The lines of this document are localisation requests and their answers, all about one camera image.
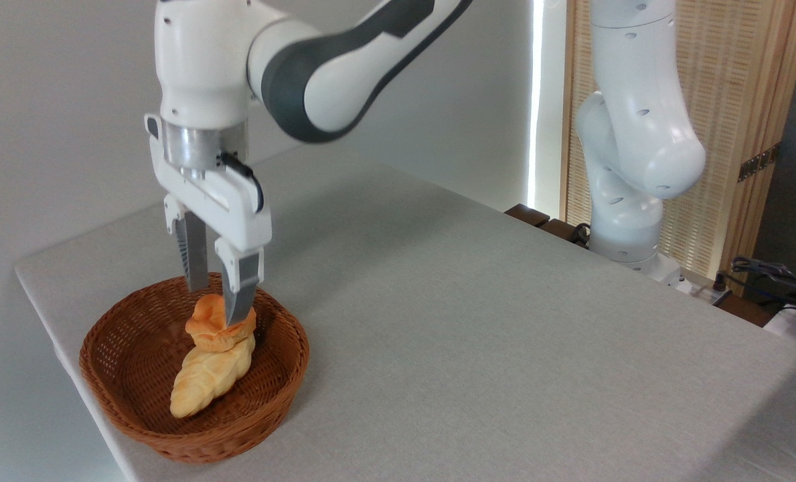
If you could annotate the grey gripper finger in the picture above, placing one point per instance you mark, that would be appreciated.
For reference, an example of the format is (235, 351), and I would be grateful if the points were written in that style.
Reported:
(240, 284)
(195, 258)

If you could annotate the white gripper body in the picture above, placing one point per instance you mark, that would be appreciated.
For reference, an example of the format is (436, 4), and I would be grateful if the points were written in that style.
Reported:
(233, 207)

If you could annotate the round orange bread bun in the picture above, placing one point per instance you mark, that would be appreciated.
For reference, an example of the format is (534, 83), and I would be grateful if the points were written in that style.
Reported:
(209, 331)

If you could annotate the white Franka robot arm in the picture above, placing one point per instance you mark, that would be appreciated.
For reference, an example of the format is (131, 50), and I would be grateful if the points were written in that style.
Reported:
(632, 134)

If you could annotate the long braided bread loaf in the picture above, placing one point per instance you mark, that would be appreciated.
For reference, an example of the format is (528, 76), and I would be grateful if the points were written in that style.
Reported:
(207, 381)

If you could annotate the brown wicker basket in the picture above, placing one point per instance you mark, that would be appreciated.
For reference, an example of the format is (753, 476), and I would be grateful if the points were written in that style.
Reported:
(136, 402)

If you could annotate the grey tablecloth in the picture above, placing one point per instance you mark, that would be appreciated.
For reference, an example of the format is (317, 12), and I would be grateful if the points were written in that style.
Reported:
(505, 335)

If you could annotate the dark brown wooden block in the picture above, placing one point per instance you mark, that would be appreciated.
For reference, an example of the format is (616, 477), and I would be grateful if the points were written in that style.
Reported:
(562, 231)
(527, 215)

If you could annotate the metal screen hinge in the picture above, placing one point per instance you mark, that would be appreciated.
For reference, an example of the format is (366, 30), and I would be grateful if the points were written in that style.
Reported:
(759, 162)

